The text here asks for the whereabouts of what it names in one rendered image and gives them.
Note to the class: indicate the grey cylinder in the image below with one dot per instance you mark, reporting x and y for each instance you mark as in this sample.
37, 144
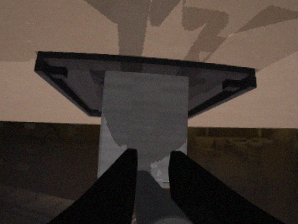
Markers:
152, 205

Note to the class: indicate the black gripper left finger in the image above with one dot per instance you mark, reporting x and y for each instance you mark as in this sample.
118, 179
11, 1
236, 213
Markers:
110, 199

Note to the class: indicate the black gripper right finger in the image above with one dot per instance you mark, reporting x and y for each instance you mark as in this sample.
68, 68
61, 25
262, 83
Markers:
206, 200

